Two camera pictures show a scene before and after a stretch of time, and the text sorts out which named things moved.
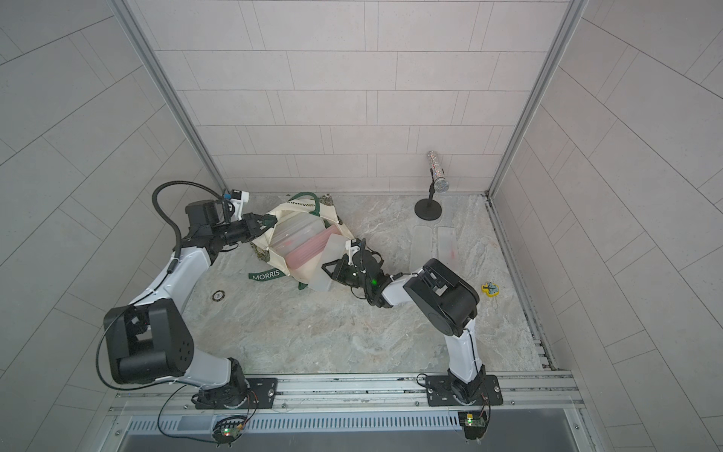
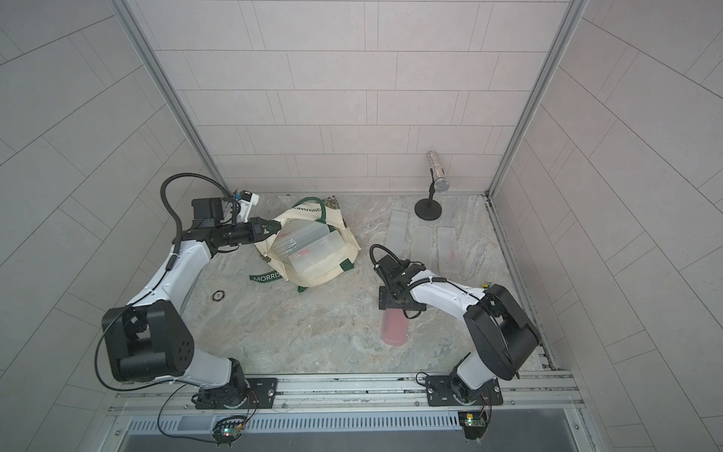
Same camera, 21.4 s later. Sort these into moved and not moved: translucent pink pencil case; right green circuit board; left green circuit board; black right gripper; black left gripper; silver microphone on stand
Moved: translucent pink pencil case; black right gripper
Not moved: right green circuit board; left green circuit board; black left gripper; silver microphone on stand
